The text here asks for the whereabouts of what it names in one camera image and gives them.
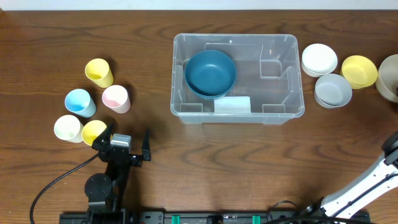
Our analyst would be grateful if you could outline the white bowl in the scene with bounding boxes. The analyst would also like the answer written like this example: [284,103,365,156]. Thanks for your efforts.
[301,44,338,77]

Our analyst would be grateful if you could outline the light blue cup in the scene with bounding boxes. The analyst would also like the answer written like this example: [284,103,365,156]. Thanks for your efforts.
[65,89,96,118]

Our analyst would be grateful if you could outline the yellow cup near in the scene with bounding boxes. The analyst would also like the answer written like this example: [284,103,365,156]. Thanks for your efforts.
[81,120,107,146]

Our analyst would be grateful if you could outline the cream white cup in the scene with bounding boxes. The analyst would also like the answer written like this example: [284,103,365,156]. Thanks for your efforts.
[53,114,83,143]

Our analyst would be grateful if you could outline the yellow cup far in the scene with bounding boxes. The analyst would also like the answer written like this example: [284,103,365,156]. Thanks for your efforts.
[85,58,114,88]

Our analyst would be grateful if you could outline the clear plastic storage bin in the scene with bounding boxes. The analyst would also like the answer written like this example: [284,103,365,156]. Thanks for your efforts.
[170,33,305,124]

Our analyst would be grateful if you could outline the large beige bowl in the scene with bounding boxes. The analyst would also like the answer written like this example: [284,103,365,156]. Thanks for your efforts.
[375,54,397,103]

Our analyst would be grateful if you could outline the grey bowl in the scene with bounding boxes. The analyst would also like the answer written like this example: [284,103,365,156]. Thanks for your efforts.
[314,73,353,109]

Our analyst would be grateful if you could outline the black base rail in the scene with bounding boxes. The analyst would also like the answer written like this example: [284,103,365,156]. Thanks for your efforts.
[58,210,338,224]

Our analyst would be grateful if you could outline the yellow bowl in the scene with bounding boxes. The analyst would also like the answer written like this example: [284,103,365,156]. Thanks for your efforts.
[340,55,378,89]

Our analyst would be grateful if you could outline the dark teal bowl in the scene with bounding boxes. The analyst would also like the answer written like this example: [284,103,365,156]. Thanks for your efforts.
[185,80,236,100]
[184,50,237,82]

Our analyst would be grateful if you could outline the pink cup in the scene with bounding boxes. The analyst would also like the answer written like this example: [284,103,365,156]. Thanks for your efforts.
[102,85,131,114]

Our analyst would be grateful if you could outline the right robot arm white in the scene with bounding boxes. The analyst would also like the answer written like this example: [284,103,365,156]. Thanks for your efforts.
[301,133,397,218]

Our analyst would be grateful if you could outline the yellow cup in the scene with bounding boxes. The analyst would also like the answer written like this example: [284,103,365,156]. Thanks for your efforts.
[85,58,114,88]
[81,120,107,146]

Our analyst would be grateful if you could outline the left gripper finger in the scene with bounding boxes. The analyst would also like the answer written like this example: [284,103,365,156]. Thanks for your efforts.
[91,123,114,149]
[141,128,152,161]

